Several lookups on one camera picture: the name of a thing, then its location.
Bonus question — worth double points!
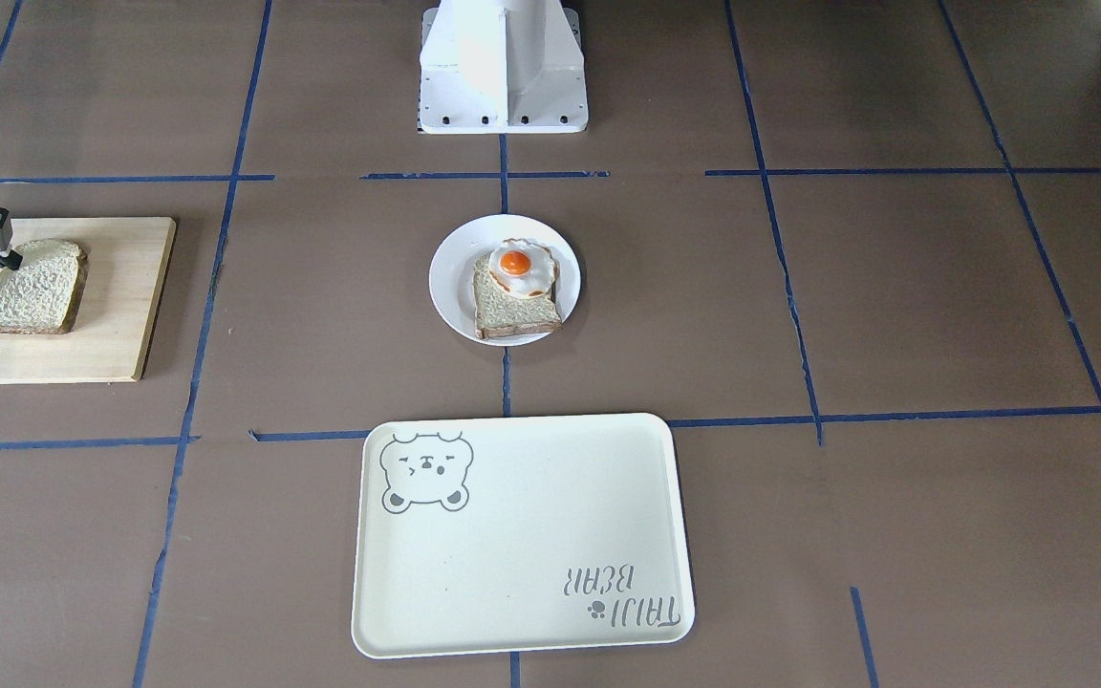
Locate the fried egg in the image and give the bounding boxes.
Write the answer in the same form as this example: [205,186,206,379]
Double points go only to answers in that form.
[486,239,558,299]

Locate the cream bear tray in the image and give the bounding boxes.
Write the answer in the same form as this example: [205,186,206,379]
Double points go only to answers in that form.
[351,413,696,660]

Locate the white bread slice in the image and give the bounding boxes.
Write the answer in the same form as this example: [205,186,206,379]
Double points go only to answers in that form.
[0,238,88,335]

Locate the white round plate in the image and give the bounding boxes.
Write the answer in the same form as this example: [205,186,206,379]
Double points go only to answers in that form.
[428,214,585,347]

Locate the white mounting column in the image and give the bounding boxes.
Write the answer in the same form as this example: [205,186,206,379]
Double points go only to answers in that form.
[419,1,590,135]

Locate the brown bread slice on plate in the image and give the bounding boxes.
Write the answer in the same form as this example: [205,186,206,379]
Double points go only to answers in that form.
[472,256,563,339]

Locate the wooden cutting board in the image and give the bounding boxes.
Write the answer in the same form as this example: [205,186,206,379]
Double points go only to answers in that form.
[0,217,178,384]

